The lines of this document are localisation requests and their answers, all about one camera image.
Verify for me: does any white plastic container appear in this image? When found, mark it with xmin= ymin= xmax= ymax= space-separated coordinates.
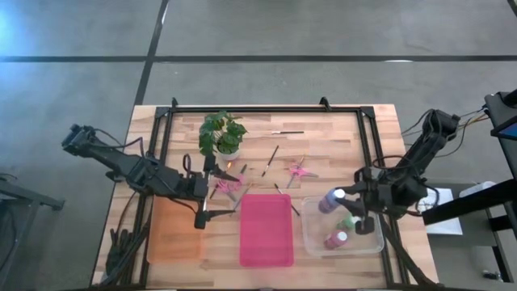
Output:
xmin=459 ymin=180 xmax=497 ymax=199

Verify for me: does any black aluminium table frame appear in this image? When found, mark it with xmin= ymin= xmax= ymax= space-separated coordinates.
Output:
xmin=137 ymin=105 xmax=435 ymax=289

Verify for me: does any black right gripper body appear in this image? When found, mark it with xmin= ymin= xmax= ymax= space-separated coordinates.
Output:
xmin=363 ymin=173 xmax=406 ymax=216

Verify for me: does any blue screen tablet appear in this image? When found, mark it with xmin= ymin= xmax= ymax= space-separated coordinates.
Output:
xmin=490 ymin=120 xmax=517 ymax=141

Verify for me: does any orange translucent plastic bin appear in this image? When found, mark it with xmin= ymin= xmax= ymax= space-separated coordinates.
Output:
xmin=145 ymin=189 xmax=206 ymax=265

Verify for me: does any pink translucent plastic bin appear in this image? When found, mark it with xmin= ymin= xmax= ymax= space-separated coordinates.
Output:
xmin=238 ymin=193 xmax=296 ymax=269

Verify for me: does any small black floor device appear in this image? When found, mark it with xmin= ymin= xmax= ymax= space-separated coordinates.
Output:
xmin=482 ymin=269 xmax=505 ymax=283

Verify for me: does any white paper sheet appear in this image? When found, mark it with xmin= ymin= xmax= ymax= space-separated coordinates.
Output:
xmin=414 ymin=185 xmax=464 ymax=237

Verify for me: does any grey metal stand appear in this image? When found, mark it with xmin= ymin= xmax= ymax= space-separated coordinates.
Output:
xmin=0 ymin=172 xmax=66 ymax=284

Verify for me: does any red paint bottle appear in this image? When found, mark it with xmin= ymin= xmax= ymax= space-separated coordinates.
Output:
xmin=323 ymin=229 xmax=350 ymax=251

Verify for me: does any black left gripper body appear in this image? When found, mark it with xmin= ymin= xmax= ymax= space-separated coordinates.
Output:
xmin=177 ymin=169 xmax=212 ymax=212

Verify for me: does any black spoolie brush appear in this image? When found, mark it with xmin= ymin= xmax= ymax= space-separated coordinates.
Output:
xmin=274 ymin=183 xmax=301 ymax=217

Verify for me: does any black cable bundle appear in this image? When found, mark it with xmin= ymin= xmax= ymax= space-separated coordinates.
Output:
xmin=103 ymin=192 xmax=151 ymax=286

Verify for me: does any clear plastic bin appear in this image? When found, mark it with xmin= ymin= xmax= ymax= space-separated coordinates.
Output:
xmin=300 ymin=195 xmax=385 ymax=258

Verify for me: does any black side desk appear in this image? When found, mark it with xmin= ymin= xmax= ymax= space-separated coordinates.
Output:
xmin=422 ymin=89 xmax=517 ymax=284

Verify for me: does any purple paint bottle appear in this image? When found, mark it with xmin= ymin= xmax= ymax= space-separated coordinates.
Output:
xmin=317 ymin=187 xmax=347 ymax=215

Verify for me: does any potted green plant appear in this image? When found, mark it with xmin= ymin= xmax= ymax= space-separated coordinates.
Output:
xmin=198 ymin=109 xmax=249 ymax=162

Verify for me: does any green paint bottle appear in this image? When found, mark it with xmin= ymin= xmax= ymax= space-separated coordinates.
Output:
xmin=336 ymin=214 xmax=363 ymax=234

